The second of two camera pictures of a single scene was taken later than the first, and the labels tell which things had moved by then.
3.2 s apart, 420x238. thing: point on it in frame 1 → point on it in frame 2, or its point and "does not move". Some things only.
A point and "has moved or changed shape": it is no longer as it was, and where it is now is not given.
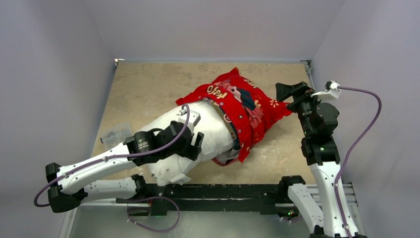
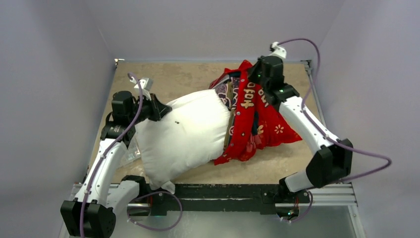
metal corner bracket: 116,60 does not move
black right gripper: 298,100 → 261,70
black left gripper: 190,150 → 158,109
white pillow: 218,141 has moved or changed shape
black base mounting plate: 161,198 does not move
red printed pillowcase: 245,105 has moved or changed shape
